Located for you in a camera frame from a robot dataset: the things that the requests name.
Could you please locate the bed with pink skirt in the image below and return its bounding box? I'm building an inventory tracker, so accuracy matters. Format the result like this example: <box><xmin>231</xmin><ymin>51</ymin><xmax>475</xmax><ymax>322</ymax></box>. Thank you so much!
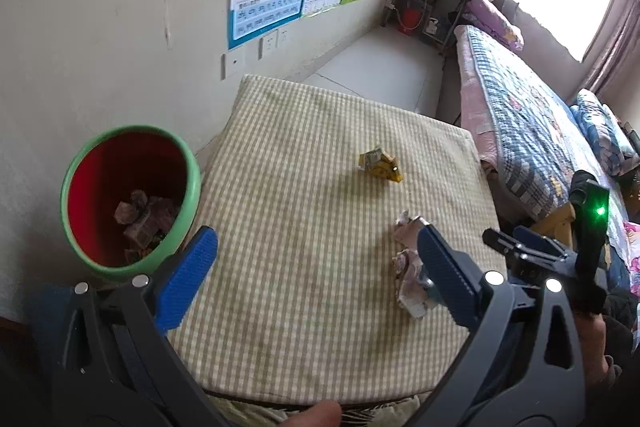
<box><xmin>435</xmin><ymin>24</ymin><xmax>640</xmax><ymax>298</ymax></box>

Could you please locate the purple pillow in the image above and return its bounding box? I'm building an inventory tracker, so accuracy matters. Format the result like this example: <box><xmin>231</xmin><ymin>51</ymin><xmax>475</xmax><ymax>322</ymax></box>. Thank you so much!
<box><xmin>462</xmin><ymin>0</ymin><xmax>525</xmax><ymax>52</ymax></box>

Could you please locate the mauve curtain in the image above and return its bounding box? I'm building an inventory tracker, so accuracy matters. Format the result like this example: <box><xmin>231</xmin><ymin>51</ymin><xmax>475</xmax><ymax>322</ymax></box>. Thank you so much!
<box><xmin>580</xmin><ymin>0</ymin><xmax>640</xmax><ymax>105</ymax></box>

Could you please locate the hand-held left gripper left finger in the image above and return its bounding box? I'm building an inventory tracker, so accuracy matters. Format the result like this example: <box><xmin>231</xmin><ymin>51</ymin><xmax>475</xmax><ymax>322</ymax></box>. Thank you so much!
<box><xmin>50</xmin><ymin>225</ymin><xmax>231</xmax><ymax>427</ymax></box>

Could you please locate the dark metal storage rack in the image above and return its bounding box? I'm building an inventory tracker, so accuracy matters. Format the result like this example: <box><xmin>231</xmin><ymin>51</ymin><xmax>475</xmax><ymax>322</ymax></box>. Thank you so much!
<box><xmin>382</xmin><ymin>0</ymin><xmax>473</xmax><ymax>55</ymax></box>

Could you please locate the person's right hand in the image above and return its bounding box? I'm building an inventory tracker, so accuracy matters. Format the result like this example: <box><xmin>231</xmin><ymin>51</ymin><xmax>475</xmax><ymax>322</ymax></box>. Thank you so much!
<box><xmin>574</xmin><ymin>313</ymin><xmax>623</xmax><ymax>392</ymax></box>

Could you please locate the blue patchwork quilt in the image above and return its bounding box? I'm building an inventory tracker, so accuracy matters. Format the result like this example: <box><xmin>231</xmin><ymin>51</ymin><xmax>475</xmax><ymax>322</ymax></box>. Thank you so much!
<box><xmin>467</xmin><ymin>24</ymin><xmax>640</xmax><ymax>268</ymax></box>

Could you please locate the white wall socket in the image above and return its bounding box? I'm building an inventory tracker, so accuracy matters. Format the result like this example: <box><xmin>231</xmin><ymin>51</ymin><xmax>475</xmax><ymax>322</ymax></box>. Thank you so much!
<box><xmin>258</xmin><ymin>32</ymin><xmax>279</xmax><ymax>60</ymax></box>

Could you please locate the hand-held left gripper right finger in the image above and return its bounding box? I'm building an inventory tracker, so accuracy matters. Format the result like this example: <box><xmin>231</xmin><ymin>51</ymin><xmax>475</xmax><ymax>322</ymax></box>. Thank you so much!
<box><xmin>415</xmin><ymin>222</ymin><xmax>586</xmax><ymax>427</ymax></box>

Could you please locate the person's leg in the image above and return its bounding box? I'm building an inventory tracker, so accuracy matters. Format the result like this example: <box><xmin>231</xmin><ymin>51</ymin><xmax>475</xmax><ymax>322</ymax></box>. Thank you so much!
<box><xmin>280</xmin><ymin>399</ymin><xmax>343</xmax><ymax>427</ymax></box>

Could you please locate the large white wall plate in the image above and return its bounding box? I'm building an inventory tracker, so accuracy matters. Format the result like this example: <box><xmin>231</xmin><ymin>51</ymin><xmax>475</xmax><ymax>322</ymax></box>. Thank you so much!
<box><xmin>221</xmin><ymin>47</ymin><xmax>247</xmax><ymax>80</ymax></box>

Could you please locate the checked beige cushion table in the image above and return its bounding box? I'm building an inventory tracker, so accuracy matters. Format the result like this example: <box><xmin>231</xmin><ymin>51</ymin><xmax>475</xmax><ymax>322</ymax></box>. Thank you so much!
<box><xmin>167</xmin><ymin>74</ymin><xmax>511</xmax><ymax>408</ymax></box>

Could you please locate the pink printed cloth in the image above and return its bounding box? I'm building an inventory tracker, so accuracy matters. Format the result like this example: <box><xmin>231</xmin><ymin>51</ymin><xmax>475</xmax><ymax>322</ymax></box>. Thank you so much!
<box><xmin>620</xmin><ymin>221</ymin><xmax>640</xmax><ymax>298</ymax></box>

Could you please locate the brown printed paper ball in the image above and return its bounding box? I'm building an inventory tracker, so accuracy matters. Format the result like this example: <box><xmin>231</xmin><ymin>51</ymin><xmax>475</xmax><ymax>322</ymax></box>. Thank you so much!
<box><xmin>114</xmin><ymin>189</ymin><xmax>181</xmax><ymax>258</ymax></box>

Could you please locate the folded blue printed blanket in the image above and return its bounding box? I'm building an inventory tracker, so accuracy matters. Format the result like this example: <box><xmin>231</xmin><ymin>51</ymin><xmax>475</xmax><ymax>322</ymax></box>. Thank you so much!
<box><xmin>570</xmin><ymin>89</ymin><xmax>637</xmax><ymax>178</ymax></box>

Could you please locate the yellow snack wrapper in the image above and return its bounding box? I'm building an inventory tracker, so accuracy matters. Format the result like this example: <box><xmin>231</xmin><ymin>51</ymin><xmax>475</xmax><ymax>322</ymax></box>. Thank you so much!
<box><xmin>359</xmin><ymin>148</ymin><xmax>404</xmax><ymax>184</ymax></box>

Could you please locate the red bucket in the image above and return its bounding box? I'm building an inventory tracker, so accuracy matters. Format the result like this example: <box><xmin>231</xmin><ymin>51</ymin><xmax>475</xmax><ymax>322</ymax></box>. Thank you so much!
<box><xmin>397</xmin><ymin>9</ymin><xmax>422</xmax><ymax>32</ymax></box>

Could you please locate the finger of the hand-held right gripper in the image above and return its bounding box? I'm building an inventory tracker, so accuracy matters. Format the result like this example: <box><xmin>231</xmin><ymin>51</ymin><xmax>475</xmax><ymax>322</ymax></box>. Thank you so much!
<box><xmin>482</xmin><ymin>228</ymin><xmax>518</xmax><ymax>255</ymax></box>
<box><xmin>512</xmin><ymin>225</ymin><xmax>568</xmax><ymax>258</ymax></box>

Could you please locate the white pink paper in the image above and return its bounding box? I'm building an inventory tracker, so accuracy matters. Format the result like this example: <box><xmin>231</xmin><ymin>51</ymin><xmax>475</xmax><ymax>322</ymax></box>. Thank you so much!
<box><xmin>391</xmin><ymin>209</ymin><xmax>441</xmax><ymax>319</ymax></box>

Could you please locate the wooden stool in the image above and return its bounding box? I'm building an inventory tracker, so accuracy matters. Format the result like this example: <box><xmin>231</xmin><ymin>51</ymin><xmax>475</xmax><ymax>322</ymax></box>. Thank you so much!
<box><xmin>530</xmin><ymin>202</ymin><xmax>577</xmax><ymax>249</ymax></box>

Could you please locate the green bin with red inside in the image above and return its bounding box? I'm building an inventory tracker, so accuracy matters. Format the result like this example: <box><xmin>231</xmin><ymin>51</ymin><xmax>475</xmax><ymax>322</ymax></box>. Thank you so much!
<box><xmin>60</xmin><ymin>124</ymin><xmax>202</xmax><ymax>284</ymax></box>

